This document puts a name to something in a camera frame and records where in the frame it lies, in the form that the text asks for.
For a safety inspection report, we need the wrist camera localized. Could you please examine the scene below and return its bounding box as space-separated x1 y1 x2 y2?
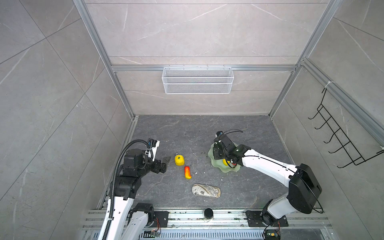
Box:
147 139 160 159
214 130 232 144

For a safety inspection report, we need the long yellow fake fruit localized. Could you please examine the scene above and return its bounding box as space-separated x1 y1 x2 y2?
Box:
223 159 233 168

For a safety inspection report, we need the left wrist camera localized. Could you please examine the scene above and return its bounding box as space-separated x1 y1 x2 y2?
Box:
147 139 160 159

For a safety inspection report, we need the white wire mesh basket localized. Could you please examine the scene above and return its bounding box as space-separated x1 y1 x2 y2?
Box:
162 67 234 95

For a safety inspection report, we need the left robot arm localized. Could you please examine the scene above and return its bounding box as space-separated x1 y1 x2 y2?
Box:
98 139 170 240

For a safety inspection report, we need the round yellow fake fruit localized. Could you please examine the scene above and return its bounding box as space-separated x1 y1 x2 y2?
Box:
175 155 185 166

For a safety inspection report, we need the red yellow fake mango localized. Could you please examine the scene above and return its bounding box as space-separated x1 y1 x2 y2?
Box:
184 166 192 180

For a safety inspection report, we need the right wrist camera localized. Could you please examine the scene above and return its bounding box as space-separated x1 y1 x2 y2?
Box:
214 130 232 144

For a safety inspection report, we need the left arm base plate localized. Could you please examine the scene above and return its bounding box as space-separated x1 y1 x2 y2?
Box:
146 211 169 229

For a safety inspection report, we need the green wavy fruit bowl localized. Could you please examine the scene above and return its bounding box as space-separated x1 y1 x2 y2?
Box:
208 144 241 173

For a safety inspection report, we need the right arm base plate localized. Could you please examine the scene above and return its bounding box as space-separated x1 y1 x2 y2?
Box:
245 210 289 227

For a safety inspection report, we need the black round knob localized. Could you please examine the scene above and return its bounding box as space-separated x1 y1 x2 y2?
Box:
203 208 214 220

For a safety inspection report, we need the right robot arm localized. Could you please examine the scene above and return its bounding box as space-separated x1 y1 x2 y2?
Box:
210 131 322 226

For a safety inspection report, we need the black wire hook rack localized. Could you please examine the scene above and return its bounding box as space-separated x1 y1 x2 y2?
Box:
308 88 384 169

